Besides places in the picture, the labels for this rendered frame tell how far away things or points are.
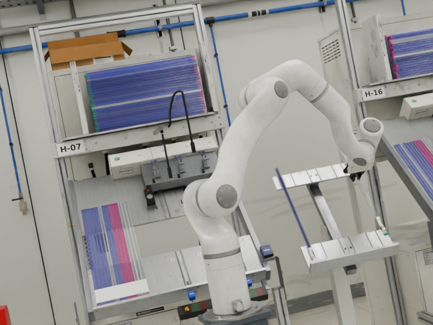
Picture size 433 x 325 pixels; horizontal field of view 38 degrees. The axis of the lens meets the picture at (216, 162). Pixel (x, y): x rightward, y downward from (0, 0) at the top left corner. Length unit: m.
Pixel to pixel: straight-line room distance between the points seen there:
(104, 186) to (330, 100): 1.13
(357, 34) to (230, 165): 1.60
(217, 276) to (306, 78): 0.72
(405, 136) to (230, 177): 1.41
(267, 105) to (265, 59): 2.58
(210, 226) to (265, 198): 2.53
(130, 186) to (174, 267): 0.50
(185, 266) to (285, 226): 2.12
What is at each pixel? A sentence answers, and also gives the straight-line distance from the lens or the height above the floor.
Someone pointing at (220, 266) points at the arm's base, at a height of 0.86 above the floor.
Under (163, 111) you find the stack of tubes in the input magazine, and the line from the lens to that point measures 2.83.
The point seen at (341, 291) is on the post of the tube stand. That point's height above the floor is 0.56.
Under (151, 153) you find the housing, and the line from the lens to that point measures 2.83.
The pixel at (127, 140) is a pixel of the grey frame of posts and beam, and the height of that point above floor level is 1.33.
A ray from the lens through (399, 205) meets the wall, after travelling 4.85.
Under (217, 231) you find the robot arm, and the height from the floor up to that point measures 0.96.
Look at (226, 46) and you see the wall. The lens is 4.51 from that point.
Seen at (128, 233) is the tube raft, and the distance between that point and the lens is 2.60.
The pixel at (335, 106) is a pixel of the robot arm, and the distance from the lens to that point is 2.20.
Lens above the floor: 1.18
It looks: level
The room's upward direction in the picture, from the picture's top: 11 degrees counter-clockwise
